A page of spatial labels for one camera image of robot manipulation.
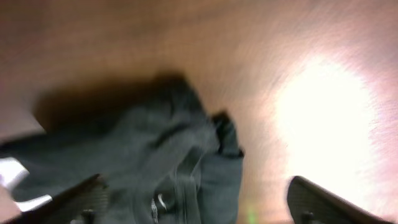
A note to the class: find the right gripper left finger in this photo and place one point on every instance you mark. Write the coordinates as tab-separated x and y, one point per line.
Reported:
85	203

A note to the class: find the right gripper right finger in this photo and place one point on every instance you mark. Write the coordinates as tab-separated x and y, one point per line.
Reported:
309	203

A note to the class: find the dark green t-shirt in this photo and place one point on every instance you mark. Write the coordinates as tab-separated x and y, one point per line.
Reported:
163	158

